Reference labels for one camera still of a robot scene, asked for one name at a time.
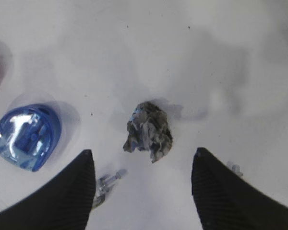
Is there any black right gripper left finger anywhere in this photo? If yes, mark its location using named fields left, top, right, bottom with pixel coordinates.
left=0, top=149, right=96, bottom=230

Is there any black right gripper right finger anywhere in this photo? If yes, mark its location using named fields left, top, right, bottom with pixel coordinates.
left=191, top=147, right=288, bottom=230

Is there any small paper ball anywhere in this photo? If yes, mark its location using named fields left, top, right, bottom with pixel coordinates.
left=123, top=101, right=173, bottom=163

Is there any cream ballpoint pen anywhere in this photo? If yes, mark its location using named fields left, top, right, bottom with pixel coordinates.
left=226, top=161, right=243, bottom=177

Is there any blue pencil sharpener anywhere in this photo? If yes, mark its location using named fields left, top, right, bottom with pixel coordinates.
left=0, top=103, right=61, bottom=172

